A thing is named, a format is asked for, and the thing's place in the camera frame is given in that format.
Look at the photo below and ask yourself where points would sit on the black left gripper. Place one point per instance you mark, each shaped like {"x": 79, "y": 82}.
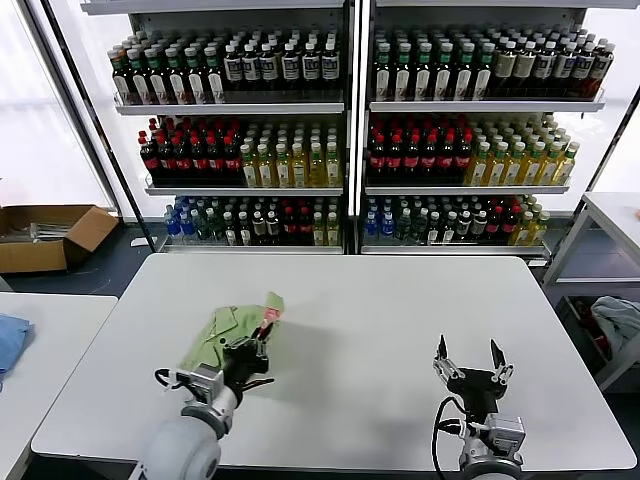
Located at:
{"x": 242, "y": 365}

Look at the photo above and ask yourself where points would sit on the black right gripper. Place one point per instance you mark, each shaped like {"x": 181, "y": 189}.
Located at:
{"x": 475, "y": 387}

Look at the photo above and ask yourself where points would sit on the green polo shirt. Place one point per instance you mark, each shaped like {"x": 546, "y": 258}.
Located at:
{"x": 220, "y": 330}

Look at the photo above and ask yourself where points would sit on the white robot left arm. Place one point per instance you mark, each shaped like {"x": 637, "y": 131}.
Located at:
{"x": 185, "y": 450}

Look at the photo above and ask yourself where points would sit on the dark bottle white cap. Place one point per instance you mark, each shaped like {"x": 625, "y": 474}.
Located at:
{"x": 465, "y": 226}
{"x": 258, "y": 229}
{"x": 229, "y": 230}
{"x": 244, "y": 230}
{"x": 480, "y": 226}
{"x": 435, "y": 229}
{"x": 450, "y": 229}
{"x": 272, "y": 229}

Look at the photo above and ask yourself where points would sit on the black storage crate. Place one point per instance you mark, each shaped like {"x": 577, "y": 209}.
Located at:
{"x": 575, "y": 312}

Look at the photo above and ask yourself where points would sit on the green tinted drink bottle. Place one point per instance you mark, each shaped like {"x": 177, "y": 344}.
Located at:
{"x": 420, "y": 226}
{"x": 404, "y": 226}
{"x": 202, "y": 226}
{"x": 216, "y": 226}

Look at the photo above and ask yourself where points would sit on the cola bottle red cap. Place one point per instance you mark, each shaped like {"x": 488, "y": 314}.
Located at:
{"x": 464, "y": 159}
{"x": 412, "y": 160}
{"x": 377, "y": 160}
{"x": 448, "y": 159}
{"x": 198, "y": 161}
{"x": 430, "y": 160}
{"x": 215, "y": 161}
{"x": 165, "y": 160}
{"x": 305, "y": 225}
{"x": 289, "y": 225}
{"x": 495, "y": 225}
{"x": 395, "y": 160}
{"x": 232, "y": 161}
{"x": 148, "y": 160}
{"x": 510, "y": 225}
{"x": 182, "y": 161}

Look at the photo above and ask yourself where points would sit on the red fabric item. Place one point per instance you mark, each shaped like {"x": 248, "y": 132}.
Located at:
{"x": 600, "y": 342}

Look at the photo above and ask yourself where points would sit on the yellow drink bottle white cap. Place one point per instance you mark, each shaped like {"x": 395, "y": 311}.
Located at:
{"x": 300, "y": 169}
{"x": 496, "y": 169}
{"x": 266, "y": 170}
{"x": 550, "y": 169}
{"x": 532, "y": 169}
{"x": 539, "y": 230}
{"x": 522, "y": 230}
{"x": 333, "y": 230}
{"x": 566, "y": 167}
{"x": 479, "y": 169}
{"x": 334, "y": 169}
{"x": 317, "y": 169}
{"x": 283, "y": 170}
{"x": 319, "y": 231}
{"x": 514, "y": 169}
{"x": 248, "y": 170}

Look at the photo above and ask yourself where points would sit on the blue drink bottle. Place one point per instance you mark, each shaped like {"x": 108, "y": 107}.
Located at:
{"x": 187, "y": 224}
{"x": 371, "y": 225}
{"x": 173, "y": 224}
{"x": 387, "y": 225}

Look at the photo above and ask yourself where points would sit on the white paper scrap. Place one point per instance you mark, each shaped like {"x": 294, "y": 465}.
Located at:
{"x": 140, "y": 241}

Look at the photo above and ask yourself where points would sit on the grey white cloth pile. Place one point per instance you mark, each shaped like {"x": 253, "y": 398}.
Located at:
{"x": 620, "y": 320}

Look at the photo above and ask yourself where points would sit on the silver metal parts bundle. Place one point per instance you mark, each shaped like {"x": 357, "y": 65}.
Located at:
{"x": 47, "y": 231}

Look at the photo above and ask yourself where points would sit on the brown cardboard box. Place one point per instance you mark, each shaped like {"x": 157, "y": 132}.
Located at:
{"x": 30, "y": 257}

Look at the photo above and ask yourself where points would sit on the blue folded cloth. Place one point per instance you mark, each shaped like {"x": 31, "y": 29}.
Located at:
{"x": 12, "y": 340}

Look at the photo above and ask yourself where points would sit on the white shelf unit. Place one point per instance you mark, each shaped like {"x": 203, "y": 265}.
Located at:
{"x": 475, "y": 106}
{"x": 225, "y": 107}

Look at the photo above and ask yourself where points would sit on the dark drink bottle green label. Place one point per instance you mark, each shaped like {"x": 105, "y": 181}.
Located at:
{"x": 137, "y": 75}
{"x": 176, "y": 75}
{"x": 215, "y": 75}
{"x": 483, "y": 72}
{"x": 383, "y": 72}
{"x": 120, "y": 75}
{"x": 403, "y": 72}
{"x": 156, "y": 75}
{"x": 423, "y": 72}
{"x": 445, "y": 72}
{"x": 196, "y": 75}
{"x": 465, "y": 72}

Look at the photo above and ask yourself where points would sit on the dark bottle white blue label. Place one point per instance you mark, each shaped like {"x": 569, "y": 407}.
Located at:
{"x": 585, "y": 67}
{"x": 290, "y": 67}
{"x": 270, "y": 67}
{"x": 310, "y": 66}
{"x": 602, "y": 65}
{"x": 232, "y": 67}
{"x": 544, "y": 67}
{"x": 566, "y": 67}
{"x": 251, "y": 67}
{"x": 330, "y": 66}

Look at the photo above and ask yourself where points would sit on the dark bottle beige label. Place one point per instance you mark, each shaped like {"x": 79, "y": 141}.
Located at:
{"x": 506, "y": 67}
{"x": 525, "y": 67}

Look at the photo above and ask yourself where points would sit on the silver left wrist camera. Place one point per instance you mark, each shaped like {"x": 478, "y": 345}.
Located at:
{"x": 207, "y": 382}

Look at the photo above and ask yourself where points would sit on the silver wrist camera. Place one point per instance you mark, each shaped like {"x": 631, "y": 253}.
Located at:
{"x": 505, "y": 432}
{"x": 207, "y": 382}

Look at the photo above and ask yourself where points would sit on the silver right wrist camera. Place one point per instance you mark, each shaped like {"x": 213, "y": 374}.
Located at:
{"x": 505, "y": 432}

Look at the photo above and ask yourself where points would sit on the grey metal frame side table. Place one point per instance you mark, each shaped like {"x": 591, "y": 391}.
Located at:
{"x": 615, "y": 207}

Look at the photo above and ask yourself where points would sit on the black slanted frame pole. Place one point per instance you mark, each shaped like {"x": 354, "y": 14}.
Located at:
{"x": 616, "y": 140}
{"x": 88, "y": 100}

